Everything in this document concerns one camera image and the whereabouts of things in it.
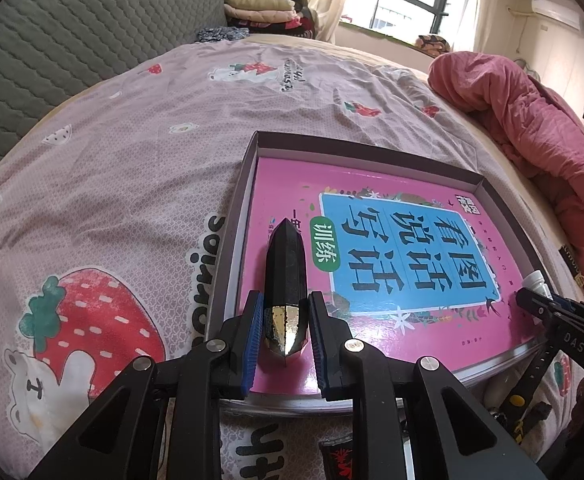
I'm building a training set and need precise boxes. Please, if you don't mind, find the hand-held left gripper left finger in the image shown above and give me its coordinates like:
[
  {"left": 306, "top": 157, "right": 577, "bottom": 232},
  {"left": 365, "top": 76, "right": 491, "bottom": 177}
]
[{"left": 26, "top": 291, "right": 265, "bottom": 480}]

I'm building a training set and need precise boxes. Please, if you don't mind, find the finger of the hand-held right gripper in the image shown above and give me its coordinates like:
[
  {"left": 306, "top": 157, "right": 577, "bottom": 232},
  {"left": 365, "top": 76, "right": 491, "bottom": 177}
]
[
  {"left": 501, "top": 327, "right": 580, "bottom": 428},
  {"left": 516, "top": 286, "right": 584, "bottom": 336}
]

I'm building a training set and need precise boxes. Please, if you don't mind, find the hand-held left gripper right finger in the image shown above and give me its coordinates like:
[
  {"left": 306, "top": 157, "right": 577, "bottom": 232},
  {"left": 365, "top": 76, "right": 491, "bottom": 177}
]
[{"left": 308, "top": 290, "right": 548, "bottom": 480}]

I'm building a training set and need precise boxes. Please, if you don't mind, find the small white bottle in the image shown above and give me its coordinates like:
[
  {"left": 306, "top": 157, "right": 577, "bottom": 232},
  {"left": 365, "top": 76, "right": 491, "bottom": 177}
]
[{"left": 520, "top": 270, "right": 553, "bottom": 302}]

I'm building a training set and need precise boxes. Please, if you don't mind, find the black and yellow wristwatch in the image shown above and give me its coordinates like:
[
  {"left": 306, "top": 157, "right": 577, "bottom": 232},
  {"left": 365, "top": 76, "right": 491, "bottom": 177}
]
[{"left": 492, "top": 390, "right": 553, "bottom": 441}]

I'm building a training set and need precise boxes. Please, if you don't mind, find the black gold crystal-shaped bottle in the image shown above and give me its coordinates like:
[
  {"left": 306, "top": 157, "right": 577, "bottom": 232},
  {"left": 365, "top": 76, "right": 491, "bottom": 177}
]
[{"left": 262, "top": 218, "right": 311, "bottom": 358}]

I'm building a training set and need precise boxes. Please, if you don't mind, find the shallow grey cardboard box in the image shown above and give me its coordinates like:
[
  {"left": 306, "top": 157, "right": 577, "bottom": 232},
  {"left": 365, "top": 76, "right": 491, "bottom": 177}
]
[{"left": 206, "top": 131, "right": 553, "bottom": 416}]

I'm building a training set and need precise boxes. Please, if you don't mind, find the red and black lighter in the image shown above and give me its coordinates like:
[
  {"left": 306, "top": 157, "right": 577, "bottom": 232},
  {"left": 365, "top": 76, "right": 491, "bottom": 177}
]
[{"left": 318, "top": 435, "right": 357, "bottom": 480}]

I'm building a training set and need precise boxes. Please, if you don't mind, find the black label with gold print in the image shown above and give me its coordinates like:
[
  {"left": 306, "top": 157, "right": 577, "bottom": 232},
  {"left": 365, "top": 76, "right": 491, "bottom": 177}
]
[{"left": 557, "top": 242, "right": 584, "bottom": 288}]

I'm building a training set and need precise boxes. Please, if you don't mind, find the pink and blue book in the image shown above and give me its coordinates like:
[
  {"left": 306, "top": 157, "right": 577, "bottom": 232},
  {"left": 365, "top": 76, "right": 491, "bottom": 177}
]
[{"left": 244, "top": 155, "right": 538, "bottom": 396}]

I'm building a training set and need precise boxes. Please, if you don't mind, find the pink quilt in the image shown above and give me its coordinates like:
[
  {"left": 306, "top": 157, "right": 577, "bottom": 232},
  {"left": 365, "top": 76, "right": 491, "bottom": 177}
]
[{"left": 428, "top": 51, "right": 584, "bottom": 306}]

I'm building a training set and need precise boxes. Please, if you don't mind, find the strawberry printed bedsheet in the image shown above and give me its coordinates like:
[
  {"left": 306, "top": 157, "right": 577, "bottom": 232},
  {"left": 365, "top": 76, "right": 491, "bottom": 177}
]
[{"left": 0, "top": 35, "right": 584, "bottom": 480}]

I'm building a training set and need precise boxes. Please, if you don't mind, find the brown patterned item on windowsill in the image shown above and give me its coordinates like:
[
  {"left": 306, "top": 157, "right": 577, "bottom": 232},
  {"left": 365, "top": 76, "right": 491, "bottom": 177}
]
[{"left": 417, "top": 34, "right": 453, "bottom": 56}]

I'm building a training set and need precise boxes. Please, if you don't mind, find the white air conditioner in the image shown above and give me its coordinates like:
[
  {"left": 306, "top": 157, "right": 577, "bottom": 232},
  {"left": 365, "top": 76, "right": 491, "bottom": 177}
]
[{"left": 531, "top": 0, "right": 583, "bottom": 30}]

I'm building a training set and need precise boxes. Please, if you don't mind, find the dark patterned cloth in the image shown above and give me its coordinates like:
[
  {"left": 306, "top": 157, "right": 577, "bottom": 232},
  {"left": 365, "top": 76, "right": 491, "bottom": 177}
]
[{"left": 195, "top": 25, "right": 249, "bottom": 43}]

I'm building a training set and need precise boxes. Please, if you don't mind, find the stack of folded clothes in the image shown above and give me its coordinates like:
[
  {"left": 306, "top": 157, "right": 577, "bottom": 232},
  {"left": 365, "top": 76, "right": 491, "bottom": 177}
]
[{"left": 223, "top": 0, "right": 317, "bottom": 38}]

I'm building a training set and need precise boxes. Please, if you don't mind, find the grey quilted headboard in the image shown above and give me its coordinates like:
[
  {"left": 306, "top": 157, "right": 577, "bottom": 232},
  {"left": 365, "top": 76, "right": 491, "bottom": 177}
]
[{"left": 0, "top": 0, "right": 227, "bottom": 191}]

